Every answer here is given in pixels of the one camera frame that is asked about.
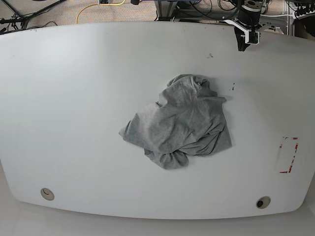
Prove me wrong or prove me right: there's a grey T-shirt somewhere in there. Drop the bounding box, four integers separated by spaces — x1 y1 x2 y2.
119 74 232 170

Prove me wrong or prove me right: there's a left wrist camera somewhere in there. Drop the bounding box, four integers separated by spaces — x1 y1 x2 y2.
248 30 260 45

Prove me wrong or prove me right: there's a table cable grommet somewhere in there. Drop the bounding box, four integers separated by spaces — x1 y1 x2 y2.
40 188 55 201
256 196 271 209

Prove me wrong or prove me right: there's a black tripod stand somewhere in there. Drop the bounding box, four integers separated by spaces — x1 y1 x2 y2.
0 0 65 35

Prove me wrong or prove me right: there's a yellow cable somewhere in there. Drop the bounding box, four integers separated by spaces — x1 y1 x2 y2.
76 0 126 24

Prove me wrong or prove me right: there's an aluminium frame table base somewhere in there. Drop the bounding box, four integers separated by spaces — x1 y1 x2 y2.
154 0 293 34

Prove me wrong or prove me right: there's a red tape rectangle marking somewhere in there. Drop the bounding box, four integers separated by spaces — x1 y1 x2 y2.
277 137 299 174

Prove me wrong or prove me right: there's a right table cable grommet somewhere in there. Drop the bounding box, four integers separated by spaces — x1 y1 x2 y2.
256 196 271 209

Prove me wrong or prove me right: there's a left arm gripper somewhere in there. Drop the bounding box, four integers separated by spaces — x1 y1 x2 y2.
221 5 275 51

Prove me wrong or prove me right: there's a left table cable grommet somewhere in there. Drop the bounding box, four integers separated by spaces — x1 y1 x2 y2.
40 188 55 201

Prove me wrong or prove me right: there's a white cable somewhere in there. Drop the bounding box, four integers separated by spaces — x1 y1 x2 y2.
260 13 293 18

